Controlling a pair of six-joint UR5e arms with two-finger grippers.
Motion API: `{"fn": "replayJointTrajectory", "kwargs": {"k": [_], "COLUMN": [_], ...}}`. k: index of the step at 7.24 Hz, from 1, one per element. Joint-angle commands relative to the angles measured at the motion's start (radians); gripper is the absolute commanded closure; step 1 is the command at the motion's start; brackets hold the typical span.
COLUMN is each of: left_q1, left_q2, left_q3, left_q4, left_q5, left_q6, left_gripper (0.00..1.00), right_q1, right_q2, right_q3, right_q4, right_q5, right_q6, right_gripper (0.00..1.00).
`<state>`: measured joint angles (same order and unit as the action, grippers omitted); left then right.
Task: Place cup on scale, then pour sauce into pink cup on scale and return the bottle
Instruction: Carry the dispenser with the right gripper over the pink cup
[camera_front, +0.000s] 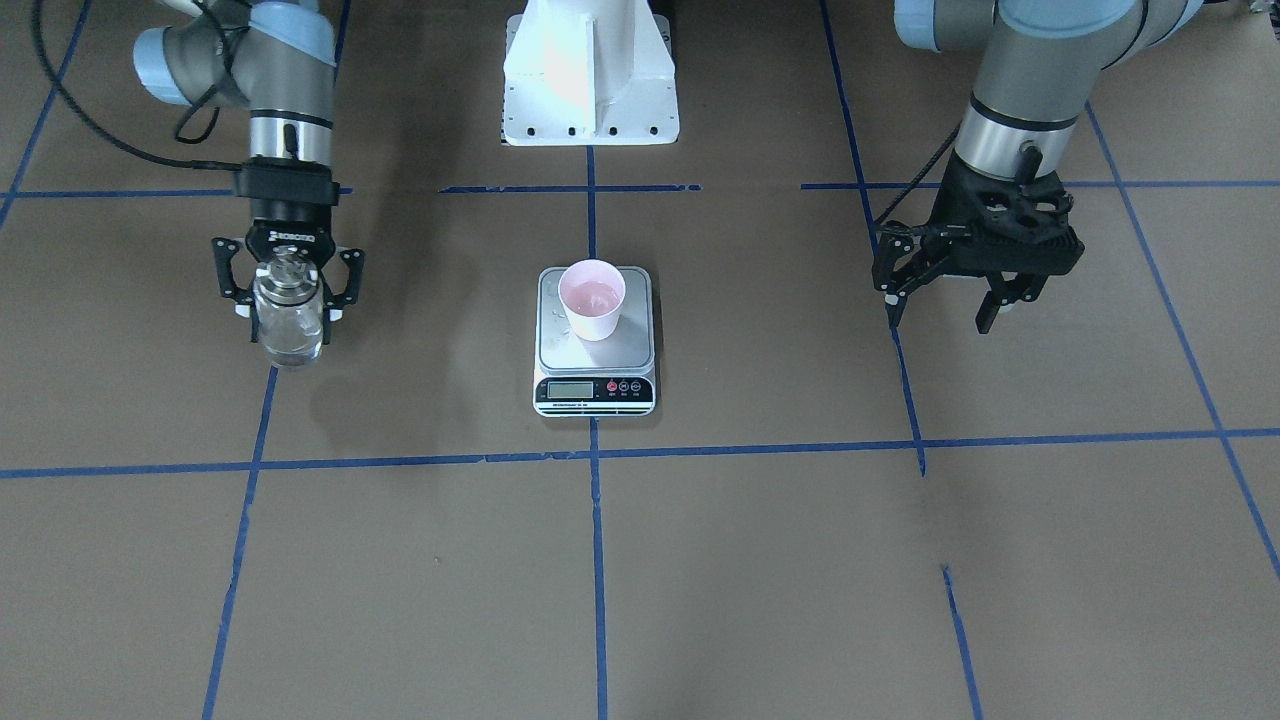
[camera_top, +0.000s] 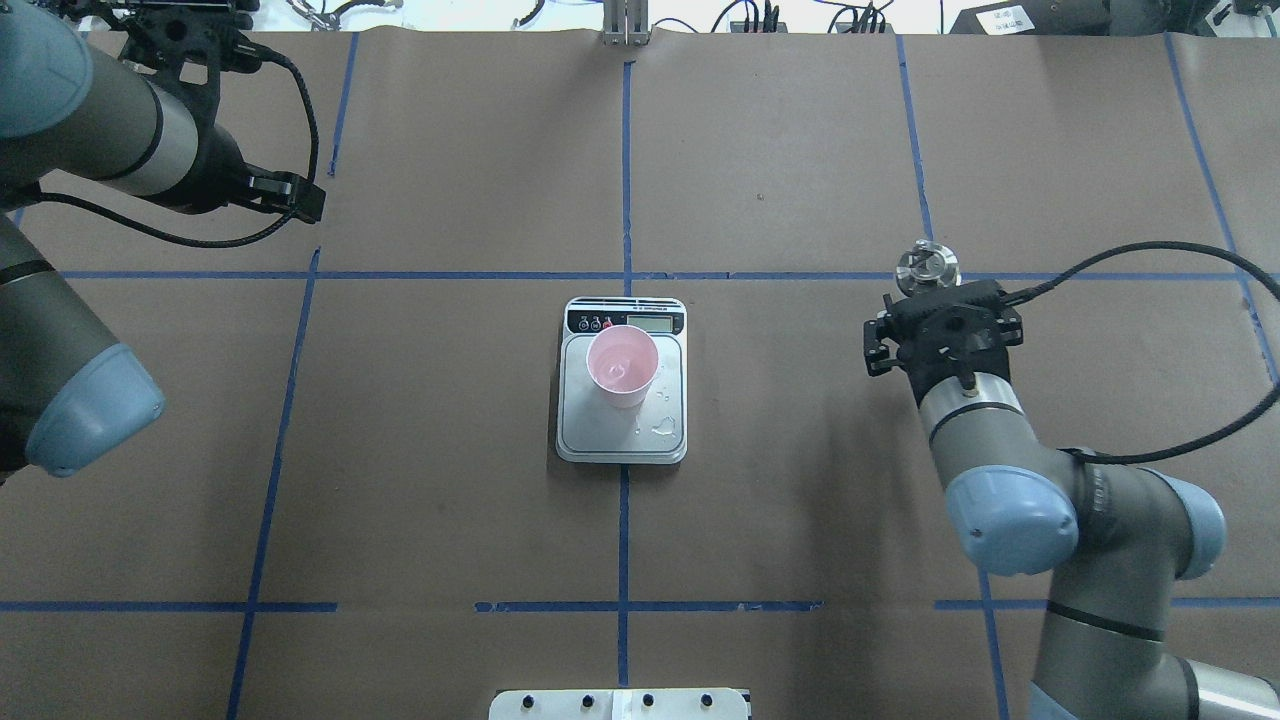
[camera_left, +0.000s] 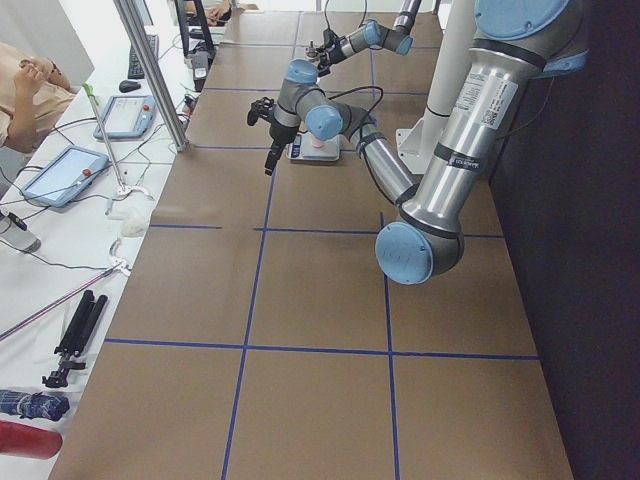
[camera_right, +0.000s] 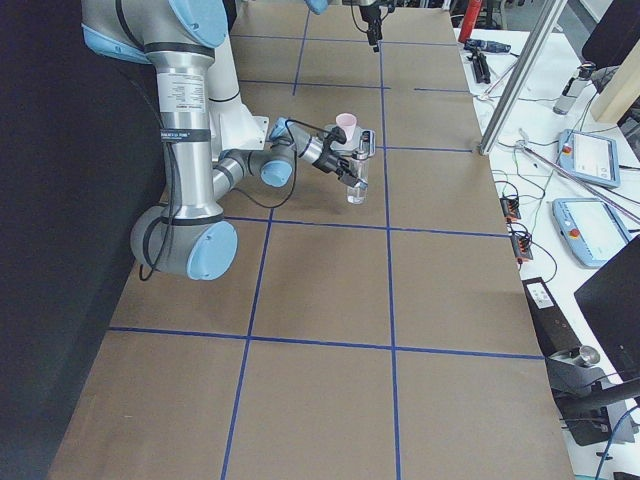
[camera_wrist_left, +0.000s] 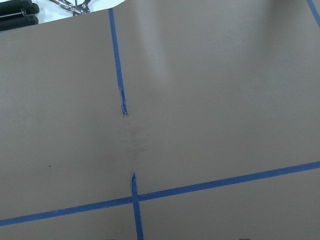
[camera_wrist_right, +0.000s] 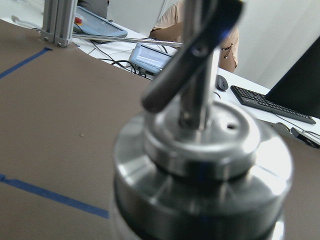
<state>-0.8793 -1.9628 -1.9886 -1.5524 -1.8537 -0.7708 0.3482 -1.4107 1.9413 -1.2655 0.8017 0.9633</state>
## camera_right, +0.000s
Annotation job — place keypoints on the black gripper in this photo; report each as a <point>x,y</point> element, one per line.
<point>328,161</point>
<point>368,11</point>

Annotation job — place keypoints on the glass sauce bottle metal cap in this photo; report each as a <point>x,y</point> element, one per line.
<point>356,196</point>

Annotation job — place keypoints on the pink paper cup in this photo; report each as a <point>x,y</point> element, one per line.
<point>348,123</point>

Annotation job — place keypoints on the digital kitchen scale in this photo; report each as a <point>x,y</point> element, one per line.
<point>362,142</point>

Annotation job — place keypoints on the black folded tripod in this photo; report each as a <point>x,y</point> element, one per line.
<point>478,49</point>

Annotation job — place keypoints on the orange connector block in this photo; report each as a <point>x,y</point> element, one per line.
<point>521,245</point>
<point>510,209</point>

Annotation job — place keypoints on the far blue teach pendant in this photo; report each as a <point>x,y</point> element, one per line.
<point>590,157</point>

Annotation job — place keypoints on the blue teach pendant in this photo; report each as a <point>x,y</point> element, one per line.
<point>590,157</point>
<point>592,230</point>

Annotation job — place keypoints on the long metal rod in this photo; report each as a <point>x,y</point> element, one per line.
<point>606,197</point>

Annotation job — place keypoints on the near blue teach pendant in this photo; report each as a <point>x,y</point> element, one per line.
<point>592,230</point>

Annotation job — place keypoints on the black device with label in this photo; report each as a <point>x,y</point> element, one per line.
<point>553,331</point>

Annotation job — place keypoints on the black monitor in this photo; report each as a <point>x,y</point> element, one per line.
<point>609,302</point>

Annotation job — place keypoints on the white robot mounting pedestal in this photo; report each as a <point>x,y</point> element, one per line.
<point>232,125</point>

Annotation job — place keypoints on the aluminium frame post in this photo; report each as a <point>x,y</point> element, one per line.
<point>532,49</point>

